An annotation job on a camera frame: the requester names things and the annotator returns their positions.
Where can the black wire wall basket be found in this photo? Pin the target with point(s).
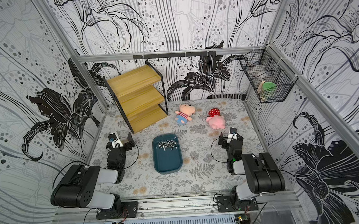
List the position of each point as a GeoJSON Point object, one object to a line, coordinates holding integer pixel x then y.
{"type": "Point", "coordinates": [261, 66]}

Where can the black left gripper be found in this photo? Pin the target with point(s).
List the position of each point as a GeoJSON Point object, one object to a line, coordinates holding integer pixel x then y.
{"type": "Point", "coordinates": [122, 145]}

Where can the wooden three-tier shelf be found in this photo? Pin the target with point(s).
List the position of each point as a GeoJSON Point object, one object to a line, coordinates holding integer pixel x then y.
{"type": "Point", "coordinates": [140, 96]}

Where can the peach pig plush blue trousers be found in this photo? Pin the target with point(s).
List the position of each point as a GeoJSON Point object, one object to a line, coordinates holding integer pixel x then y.
{"type": "Point", "coordinates": [184, 114]}

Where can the pink pig plush red dress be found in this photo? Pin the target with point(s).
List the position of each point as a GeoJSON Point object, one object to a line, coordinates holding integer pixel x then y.
{"type": "Point", "coordinates": [215, 120]}

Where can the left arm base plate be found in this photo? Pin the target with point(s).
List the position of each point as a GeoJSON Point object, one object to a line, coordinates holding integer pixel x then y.
{"type": "Point", "coordinates": [127, 210]}

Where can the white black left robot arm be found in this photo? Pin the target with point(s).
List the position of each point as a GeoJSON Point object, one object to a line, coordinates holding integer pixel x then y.
{"type": "Point", "coordinates": [77, 188]}

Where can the aluminium front rail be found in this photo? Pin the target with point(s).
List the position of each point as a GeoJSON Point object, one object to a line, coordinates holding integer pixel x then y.
{"type": "Point", "coordinates": [187, 206]}

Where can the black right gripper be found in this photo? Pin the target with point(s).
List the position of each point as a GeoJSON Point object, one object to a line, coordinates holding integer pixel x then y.
{"type": "Point", "coordinates": [230, 143]}

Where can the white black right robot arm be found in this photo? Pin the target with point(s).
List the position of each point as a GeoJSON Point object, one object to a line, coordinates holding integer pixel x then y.
{"type": "Point", "coordinates": [261, 173]}

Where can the teal plastic storage tray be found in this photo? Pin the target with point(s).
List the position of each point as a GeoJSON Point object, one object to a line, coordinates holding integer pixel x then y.
{"type": "Point", "coordinates": [168, 161]}

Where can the floral table mat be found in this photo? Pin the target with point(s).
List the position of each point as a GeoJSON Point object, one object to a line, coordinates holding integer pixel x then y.
{"type": "Point", "coordinates": [203, 166]}

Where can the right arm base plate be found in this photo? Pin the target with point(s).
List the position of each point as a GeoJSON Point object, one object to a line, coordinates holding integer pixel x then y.
{"type": "Point", "coordinates": [227, 204]}

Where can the pile of steel wing nuts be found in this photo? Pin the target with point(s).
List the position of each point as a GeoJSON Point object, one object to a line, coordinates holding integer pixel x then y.
{"type": "Point", "coordinates": [167, 144]}

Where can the green round lid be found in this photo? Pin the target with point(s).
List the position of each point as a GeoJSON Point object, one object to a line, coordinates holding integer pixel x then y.
{"type": "Point", "coordinates": [269, 87]}

